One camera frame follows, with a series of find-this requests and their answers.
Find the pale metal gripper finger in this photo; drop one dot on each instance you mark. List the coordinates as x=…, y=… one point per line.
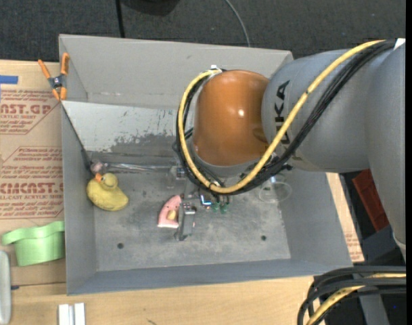
x=190, y=222
x=180, y=227

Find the pink and yellow toy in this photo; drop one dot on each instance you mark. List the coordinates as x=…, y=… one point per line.
x=167, y=212

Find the grey metal bin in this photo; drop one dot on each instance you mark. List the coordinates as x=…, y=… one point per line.
x=141, y=249

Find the clear glass cup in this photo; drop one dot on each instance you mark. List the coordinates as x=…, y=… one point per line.
x=275, y=190

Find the clear plastic tube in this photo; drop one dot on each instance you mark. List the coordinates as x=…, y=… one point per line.
x=134, y=166

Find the yellow rubber duck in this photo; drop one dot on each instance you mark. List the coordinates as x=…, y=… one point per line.
x=106, y=195

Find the light green plastic cup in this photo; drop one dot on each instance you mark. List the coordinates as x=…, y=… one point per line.
x=36, y=245

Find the brown cardboard board red print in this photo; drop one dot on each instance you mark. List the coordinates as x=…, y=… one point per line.
x=29, y=168

